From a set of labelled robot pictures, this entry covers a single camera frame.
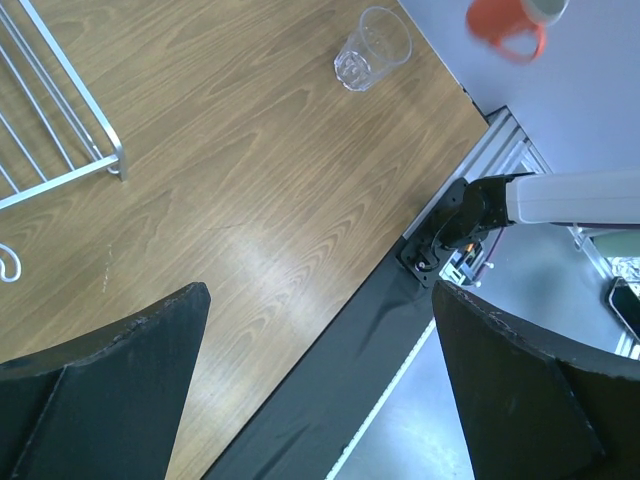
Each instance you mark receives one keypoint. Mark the silver wire dish rack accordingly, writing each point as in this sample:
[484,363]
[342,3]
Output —
[53,131]

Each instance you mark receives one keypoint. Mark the aluminium front rail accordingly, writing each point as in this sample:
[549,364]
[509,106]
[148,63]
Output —
[503,148]

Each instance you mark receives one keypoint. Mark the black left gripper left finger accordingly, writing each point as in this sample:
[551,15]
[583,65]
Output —
[107,404]

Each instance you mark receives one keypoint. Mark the orange mug white inside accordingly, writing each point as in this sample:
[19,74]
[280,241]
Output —
[495,21]

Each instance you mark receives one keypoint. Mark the clear faceted glass cup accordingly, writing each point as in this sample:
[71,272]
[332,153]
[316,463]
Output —
[380,43]

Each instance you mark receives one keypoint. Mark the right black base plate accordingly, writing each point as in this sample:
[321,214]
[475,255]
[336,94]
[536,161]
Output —
[460,221]

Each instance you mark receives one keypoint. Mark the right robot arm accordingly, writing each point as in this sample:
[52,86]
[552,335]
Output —
[604,199]

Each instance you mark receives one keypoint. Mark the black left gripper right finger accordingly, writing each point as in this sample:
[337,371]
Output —
[534,404]

